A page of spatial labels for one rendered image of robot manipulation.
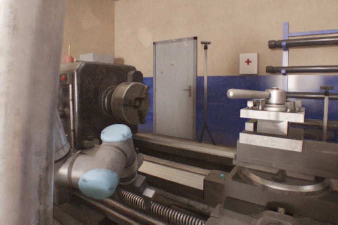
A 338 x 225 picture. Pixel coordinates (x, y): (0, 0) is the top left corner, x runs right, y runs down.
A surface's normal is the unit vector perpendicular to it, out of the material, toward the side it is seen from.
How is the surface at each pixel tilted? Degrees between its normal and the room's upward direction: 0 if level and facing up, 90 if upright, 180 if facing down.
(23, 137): 85
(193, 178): 36
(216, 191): 90
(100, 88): 90
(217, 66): 90
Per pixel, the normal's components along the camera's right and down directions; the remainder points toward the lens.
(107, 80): 0.84, 0.04
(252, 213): 0.00, -1.00
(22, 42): 0.66, -0.05
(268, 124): -0.58, 0.06
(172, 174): -0.32, -0.77
